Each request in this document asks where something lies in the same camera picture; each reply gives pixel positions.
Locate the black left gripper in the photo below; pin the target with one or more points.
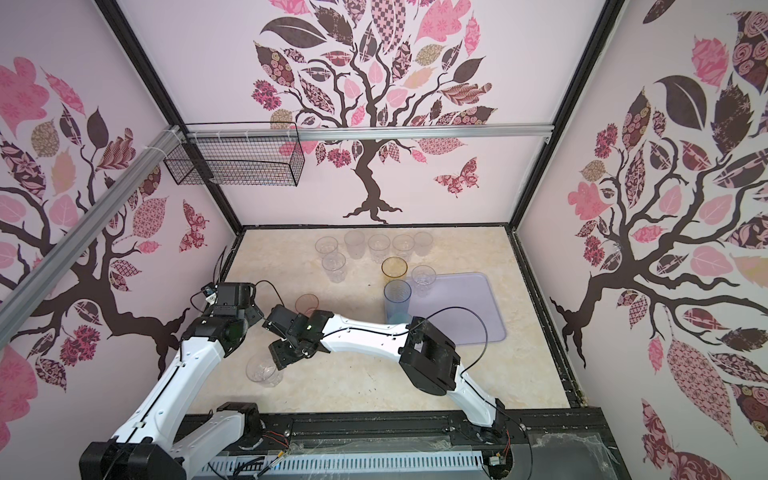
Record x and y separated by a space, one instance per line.
254 313

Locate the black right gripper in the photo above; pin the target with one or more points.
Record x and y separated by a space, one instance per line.
280 355

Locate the pink plastic cup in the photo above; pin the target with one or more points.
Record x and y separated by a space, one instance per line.
307 304

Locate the clear glass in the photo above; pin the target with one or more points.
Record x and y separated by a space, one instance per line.
261 370
423 277

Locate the blue ribbed plastic cup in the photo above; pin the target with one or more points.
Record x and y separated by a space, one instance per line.
397 294

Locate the amber plastic cup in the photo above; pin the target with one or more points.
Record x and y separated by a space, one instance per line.
394 268

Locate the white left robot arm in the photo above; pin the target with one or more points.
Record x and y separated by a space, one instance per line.
145 446

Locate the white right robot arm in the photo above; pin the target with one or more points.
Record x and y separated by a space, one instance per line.
427 356

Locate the lilac plastic tray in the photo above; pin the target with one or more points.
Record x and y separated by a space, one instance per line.
473 314

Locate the clear cup second row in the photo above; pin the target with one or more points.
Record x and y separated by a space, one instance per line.
334 265

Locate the clear cup back row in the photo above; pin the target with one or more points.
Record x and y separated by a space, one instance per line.
355 243
326 245

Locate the clear faceted glass tumbler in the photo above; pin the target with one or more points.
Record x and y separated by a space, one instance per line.
379 247

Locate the frosted dimpled clear cup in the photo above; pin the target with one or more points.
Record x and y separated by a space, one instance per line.
423 243

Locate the black wire mesh basket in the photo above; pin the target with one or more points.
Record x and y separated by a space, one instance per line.
262 153

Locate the white perforated cable duct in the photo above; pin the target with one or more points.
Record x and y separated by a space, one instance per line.
401 465

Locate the aluminium rail back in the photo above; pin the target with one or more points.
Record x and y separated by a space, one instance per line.
372 132

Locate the aluminium rail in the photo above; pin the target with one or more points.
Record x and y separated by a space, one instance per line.
24 299
372 132

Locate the aluminium rail left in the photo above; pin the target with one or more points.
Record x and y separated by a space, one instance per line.
24 299

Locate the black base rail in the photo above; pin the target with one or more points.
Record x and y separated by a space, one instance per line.
517 426

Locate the black left corner post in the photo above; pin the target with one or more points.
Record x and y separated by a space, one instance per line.
120 27

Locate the black corner frame post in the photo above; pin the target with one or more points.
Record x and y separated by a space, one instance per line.
596 44

